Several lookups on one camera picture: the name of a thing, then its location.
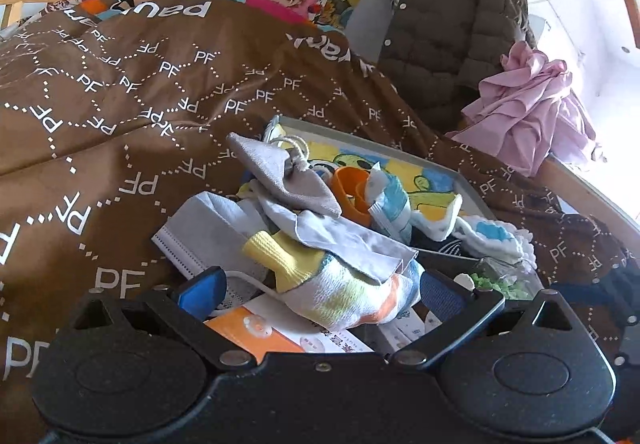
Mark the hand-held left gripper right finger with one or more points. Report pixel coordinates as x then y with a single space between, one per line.
440 295

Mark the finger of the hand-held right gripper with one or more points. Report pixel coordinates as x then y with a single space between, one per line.
605 296

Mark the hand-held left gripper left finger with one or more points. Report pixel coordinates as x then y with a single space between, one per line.
201 293

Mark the grey face mask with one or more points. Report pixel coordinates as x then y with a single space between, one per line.
210 224

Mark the yellow striped sock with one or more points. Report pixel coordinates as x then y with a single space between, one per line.
350 299

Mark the white and teal packet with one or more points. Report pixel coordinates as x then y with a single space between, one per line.
391 209

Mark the grey box with cartoon print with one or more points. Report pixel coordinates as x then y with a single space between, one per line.
425 174

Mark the black printed cloth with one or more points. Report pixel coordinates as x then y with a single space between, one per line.
445 249

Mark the clear bag with green bits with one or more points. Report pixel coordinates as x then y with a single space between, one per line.
500 281

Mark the orange and white box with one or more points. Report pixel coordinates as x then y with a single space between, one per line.
255 330

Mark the white cloth yellow trim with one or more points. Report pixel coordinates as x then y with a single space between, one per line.
440 220

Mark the white blue patterned sock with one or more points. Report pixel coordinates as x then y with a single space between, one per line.
490 231

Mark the grey cloth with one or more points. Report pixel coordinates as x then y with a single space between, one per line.
340 234

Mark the orange plastic cup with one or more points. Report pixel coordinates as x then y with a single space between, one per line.
350 194

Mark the brown and striped printed blanket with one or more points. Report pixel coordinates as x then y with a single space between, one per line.
125 134

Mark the pink cloth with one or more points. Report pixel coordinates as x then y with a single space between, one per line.
525 109

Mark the dark brown quilted jacket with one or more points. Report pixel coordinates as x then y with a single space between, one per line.
450 34

